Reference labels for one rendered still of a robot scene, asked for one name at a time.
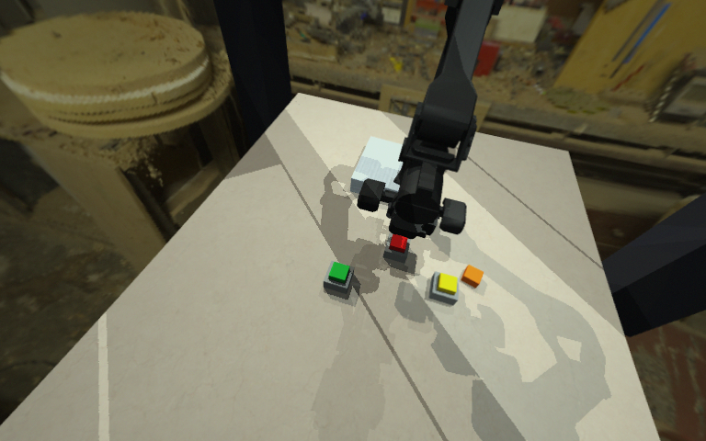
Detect green button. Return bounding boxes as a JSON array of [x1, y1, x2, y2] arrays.
[[324, 261, 354, 294]]

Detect orange block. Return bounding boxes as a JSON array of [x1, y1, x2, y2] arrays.
[[461, 265, 484, 288]]

